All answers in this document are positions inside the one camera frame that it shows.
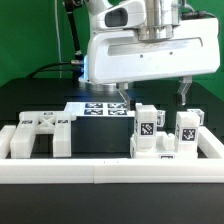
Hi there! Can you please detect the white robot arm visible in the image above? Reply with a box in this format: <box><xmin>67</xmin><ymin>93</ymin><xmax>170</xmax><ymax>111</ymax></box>
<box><xmin>84</xmin><ymin>0</ymin><xmax>220</xmax><ymax>110</ymax></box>

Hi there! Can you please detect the white tagged cube near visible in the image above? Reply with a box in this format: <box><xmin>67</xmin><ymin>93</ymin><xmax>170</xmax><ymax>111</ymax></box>
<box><xmin>157</xmin><ymin>110</ymin><xmax>166</xmax><ymax>127</ymax></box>

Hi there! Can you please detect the white tagged cube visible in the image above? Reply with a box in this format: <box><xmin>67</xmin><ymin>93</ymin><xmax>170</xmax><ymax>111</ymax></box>
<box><xmin>187</xmin><ymin>108</ymin><xmax>205</xmax><ymax>126</ymax></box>
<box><xmin>157</xmin><ymin>110</ymin><xmax>166</xmax><ymax>127</ymax></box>

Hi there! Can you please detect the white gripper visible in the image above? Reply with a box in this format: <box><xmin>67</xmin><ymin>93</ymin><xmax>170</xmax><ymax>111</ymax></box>
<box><xmin>86</xmin><ymin>18</ymin><xmax>220</xmax><ymax>111</ymax></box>

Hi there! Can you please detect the white marker sheet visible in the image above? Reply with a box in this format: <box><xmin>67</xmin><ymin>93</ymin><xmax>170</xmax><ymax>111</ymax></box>
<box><xmin>64</xmin><ymin>102</ymin><xmax>135</xmax><ymax>117</ymax></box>

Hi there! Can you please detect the white thin cable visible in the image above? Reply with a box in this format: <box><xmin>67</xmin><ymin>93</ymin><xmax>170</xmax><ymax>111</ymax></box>
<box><xmin>54</xmin><ymin>0</ymin><xmax>64</xmax><ymax>80</ymax></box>

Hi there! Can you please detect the white chair seat block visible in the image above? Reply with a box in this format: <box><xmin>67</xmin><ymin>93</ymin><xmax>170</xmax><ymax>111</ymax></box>
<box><xmin>130</xmin><ymin>131</ymin><xmax>198</xmax><ymax>159</ymax></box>

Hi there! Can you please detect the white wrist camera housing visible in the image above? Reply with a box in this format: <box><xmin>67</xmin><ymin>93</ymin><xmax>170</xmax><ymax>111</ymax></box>
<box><xmin>91</xmin><ymin>0</ymin><xmax>146</xmax><ymax>31</ymax></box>

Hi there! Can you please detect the black cable bundle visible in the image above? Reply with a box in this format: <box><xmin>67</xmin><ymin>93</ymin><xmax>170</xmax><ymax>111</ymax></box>
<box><xmin>26</xmin><ymin>0</ymin><xmax>85</xmax><ymax>80</ymax></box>

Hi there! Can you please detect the white U-shaped border fence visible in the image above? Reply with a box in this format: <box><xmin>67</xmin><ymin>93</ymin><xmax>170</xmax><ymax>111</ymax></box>
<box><xmin>0</xmin><ymin>125</ymin><xmax>224</xmax><ymax>184</ymax></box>

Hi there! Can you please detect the white chair back frame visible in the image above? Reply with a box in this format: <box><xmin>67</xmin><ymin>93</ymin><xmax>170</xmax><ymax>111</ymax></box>
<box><xmin>10</xmin><ymin>111</ymin><xmax>76</xmax><ymax>159</ymax></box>

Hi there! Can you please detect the white tagged cube far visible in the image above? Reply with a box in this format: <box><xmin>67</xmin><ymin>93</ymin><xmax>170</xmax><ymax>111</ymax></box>
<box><xmin>187</xmin><ymin>108</ymin><xmax>205</xmax><ymax>126</ymax></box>

